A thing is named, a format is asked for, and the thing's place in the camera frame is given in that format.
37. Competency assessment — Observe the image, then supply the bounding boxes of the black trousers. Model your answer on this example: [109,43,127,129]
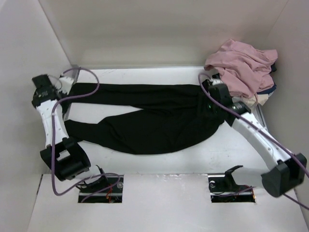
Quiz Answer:
[65,83,224,155]

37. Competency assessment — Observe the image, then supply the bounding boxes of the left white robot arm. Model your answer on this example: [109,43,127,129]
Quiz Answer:
[32,74,91,181]

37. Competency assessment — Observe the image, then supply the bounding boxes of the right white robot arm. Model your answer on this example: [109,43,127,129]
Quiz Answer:
[198,75,309,198]

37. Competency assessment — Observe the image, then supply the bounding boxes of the pink garment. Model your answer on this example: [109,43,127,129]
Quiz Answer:
[204,39,278,98]

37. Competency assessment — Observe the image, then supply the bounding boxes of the beige garment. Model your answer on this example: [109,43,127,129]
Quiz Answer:
[241,94,269,108]

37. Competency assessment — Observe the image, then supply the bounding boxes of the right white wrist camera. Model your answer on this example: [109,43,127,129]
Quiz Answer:
[208,73,223,86]

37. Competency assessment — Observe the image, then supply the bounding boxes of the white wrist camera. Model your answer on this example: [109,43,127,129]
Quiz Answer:
[55,75,74,94]
[208,73,223,86]

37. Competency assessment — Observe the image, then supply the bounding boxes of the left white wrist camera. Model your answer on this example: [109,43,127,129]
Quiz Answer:
[55,75,74,94]

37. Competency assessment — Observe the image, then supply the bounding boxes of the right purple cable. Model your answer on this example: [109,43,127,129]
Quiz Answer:
[198,73,309,210]

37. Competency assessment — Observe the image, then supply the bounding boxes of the purple cable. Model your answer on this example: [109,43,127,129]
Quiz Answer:
[198,73,309,210]
[50,67,121,197]

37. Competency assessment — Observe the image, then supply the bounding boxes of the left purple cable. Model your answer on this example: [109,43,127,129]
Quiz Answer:
[50,67,121,197]

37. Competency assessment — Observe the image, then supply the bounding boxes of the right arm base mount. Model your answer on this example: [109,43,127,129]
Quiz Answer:
[208,165,255,203]

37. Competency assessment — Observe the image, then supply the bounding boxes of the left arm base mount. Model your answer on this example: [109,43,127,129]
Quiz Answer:
[77,168,124,203]

